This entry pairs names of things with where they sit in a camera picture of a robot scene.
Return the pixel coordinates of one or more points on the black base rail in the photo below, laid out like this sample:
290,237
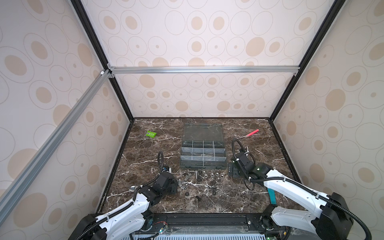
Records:
197,227

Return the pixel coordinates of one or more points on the silver aluminium frame bar back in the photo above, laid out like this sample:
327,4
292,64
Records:
199,70

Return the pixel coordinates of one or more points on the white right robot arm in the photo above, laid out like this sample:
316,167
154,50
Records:
323,214

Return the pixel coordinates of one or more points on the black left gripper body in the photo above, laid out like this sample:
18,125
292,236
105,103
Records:
171,190

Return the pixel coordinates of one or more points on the silver aluminium frame bar left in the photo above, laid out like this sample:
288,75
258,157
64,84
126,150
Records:
21,184

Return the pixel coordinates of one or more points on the green snack packet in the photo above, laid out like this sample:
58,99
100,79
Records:
151,134

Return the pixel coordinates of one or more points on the clear plastic organizer box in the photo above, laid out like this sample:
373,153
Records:
203,147

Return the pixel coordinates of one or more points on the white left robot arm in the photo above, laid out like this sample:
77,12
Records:
129,217

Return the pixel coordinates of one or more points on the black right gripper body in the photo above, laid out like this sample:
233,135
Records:
234,173

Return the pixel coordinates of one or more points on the silver aluminium frame bar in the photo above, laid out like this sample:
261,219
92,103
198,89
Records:
199,70
21,184

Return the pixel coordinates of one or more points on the teal tool handle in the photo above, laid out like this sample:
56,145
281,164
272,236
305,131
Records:
272,196

